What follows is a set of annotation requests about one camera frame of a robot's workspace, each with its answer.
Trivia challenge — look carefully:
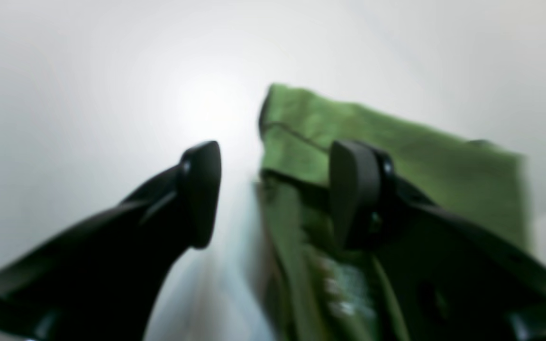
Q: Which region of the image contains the green t-shirt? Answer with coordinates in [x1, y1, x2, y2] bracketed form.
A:
[254, 84, 534, 341]

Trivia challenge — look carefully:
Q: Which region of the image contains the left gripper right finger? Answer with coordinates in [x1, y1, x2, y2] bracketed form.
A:
[329, 140, 546, 341]

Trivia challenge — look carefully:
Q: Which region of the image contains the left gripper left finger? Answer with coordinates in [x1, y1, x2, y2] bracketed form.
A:
[0, 141, 222, 341]

